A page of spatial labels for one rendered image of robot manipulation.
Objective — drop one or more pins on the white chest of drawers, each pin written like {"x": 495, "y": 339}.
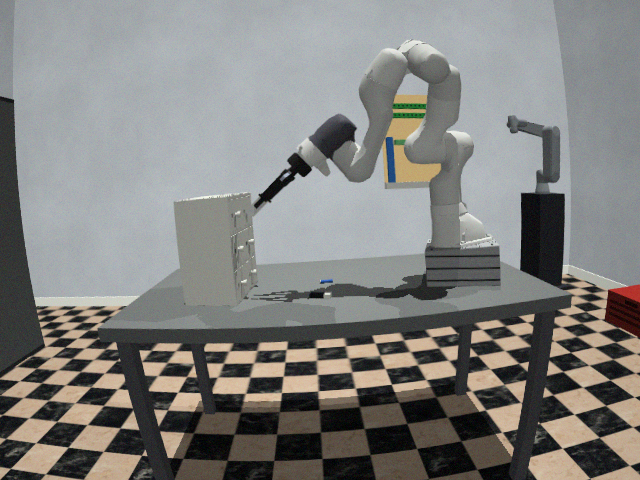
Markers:
{"x": 205, "y": 251}

